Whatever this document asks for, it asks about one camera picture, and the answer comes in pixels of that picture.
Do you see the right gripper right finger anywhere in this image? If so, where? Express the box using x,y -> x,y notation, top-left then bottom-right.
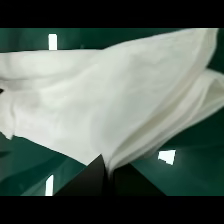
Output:
110,162 -> 167,197

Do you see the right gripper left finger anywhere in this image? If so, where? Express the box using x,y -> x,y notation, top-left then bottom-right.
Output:
53,153 -> 108,197

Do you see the white garment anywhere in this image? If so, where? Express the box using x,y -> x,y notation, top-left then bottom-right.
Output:
0,27 -> 224,176

